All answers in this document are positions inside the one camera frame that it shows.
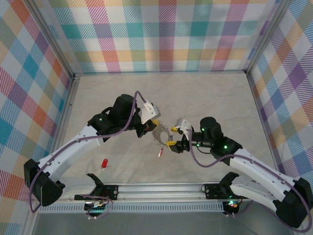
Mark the aluminium frame post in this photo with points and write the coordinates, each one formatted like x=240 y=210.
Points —
x=52 y=39
x=266 y=36

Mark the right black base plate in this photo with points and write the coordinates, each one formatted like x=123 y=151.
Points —
x=212 y=191

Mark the left electronics board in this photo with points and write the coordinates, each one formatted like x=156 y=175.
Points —
x=96 y=208

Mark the aluminium frame leg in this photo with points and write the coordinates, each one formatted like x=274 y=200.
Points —
x=30 y=222

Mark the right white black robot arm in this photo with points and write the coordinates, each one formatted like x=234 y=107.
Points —
x=256 y=169

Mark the electronics board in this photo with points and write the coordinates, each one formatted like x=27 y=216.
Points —
x=232 y=204
x=96 y=208

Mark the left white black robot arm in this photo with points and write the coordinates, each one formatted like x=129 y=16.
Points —
x=68 y=151

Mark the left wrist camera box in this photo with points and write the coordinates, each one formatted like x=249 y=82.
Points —
x=149 y=111

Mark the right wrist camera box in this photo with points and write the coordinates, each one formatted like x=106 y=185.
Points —
x=182 y=123

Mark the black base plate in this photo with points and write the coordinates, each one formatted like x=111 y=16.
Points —
x=212 y=191
x=112 y=191

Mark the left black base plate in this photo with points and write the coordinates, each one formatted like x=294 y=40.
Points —
x=112 y=191

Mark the aluminium side rail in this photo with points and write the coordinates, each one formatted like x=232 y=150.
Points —
x=256 y=98
x=66 y=117

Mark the aluminium back rail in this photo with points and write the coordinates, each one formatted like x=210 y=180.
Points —
x=159 y=72

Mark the aluminium mounting rail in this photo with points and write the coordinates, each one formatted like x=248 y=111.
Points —
x=159 y=193

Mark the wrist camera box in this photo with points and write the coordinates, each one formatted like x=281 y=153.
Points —
x=182 y=123
x=149 y=111

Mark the right electronics board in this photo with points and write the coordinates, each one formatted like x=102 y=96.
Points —
x=232 y=204

